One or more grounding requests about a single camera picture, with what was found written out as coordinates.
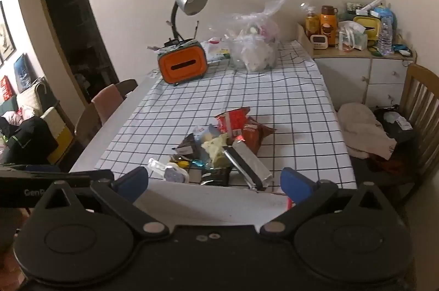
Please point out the clear plastic bag of items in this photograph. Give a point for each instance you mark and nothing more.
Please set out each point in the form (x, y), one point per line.
(253, 39)

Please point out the orange green tissue box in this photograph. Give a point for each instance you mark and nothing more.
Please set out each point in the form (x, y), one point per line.
(182, 62)

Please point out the white digital timer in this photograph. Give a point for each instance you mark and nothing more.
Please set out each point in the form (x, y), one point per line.
(319, 42)

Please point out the pink cloth on chair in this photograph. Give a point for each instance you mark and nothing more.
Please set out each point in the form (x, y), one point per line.
(106, 102)

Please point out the yellow snack packet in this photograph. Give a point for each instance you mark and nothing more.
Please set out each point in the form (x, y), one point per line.
(181, 162)

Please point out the silver foil snack bar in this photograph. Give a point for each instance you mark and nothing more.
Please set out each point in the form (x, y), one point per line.
(255, 173)

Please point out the red chips bag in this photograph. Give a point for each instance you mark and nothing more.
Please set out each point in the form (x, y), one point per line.
(232, 122)

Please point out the brown M&M's packet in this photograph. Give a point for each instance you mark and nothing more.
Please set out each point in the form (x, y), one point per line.
(188, 148)

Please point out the white black grid tablecloth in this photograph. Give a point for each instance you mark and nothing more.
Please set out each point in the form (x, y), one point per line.
(285, 114)

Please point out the yellow liquid bottle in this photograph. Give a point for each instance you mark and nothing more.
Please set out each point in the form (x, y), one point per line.
(312, 22)

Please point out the clear water bottle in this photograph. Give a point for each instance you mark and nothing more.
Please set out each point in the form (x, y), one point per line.
(385, 42)

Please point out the beige cloth pile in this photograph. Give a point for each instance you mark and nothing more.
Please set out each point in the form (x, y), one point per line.
(364, 135)

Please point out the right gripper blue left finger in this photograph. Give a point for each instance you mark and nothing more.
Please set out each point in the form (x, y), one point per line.
(133, 184)

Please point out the silver desk lamp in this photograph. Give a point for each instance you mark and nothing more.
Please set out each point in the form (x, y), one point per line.
(189, 7)

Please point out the yellow tissue box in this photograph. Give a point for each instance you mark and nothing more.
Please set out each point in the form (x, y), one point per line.
(372, 26)

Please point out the teal candy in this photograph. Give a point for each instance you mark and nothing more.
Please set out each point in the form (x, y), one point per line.
(199, 164)

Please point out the white red cardboard box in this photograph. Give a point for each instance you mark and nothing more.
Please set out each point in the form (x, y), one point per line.
(176, 204)

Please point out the black jacket on sofa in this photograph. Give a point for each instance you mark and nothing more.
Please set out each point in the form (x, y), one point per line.
(28, 144)

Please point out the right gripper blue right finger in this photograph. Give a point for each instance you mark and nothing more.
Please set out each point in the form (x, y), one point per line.
(296, 186)

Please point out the wooden slat chair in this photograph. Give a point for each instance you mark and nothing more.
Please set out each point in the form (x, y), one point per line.
(414, 124)

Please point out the orange thermos bottle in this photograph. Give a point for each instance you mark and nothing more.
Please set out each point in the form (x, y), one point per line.
(329, 24)

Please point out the light blue cookie packet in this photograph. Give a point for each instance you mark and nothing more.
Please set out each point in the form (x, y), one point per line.
(205, 133)

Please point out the white side cabinet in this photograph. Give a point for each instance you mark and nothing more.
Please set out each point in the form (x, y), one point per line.
(359, 76)

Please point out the cream patterned snack pouch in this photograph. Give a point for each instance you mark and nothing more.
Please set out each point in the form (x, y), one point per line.
(216, 152)

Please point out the wooden chair left side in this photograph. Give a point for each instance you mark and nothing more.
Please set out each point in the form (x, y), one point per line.
(89, 122)

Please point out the brown Oreo bag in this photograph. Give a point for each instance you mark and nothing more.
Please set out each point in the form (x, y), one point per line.
(254, 133)

